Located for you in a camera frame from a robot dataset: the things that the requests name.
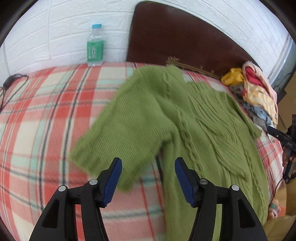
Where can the blue denim garment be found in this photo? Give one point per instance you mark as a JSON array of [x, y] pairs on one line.
[[259, 112]]

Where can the dark brown wooden headboard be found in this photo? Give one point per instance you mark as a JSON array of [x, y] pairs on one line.
[[164, 35]]

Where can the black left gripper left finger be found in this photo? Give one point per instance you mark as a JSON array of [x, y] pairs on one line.
[[58, 219]]

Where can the grey striped garment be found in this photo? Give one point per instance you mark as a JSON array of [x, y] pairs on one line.
[[238, 94]]

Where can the pink garment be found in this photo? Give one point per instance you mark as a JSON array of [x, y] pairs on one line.
[[263, 78]]

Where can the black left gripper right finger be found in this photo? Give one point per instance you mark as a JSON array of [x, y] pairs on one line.
[[238, 220]]

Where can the yellow striped cloth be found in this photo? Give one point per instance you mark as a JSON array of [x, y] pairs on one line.
[[258, 96]]

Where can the green knitted sweater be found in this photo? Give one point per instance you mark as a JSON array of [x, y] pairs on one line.
[[157, 112]]

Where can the red plaid blanket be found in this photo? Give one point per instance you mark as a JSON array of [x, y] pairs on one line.
[[45, 114]]

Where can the mustard yellow garment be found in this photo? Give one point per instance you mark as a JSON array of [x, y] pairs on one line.
[[233, 77]]

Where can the tan padded jacket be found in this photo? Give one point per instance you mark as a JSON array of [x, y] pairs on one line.
[[277, 229]]

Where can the person's right hand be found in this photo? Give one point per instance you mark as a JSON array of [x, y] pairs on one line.
[[286, 158]]

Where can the green label water bottle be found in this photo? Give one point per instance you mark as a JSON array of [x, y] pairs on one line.
[[95, 46]]

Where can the red garment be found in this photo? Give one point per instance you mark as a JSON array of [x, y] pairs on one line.
[[252, 78]]

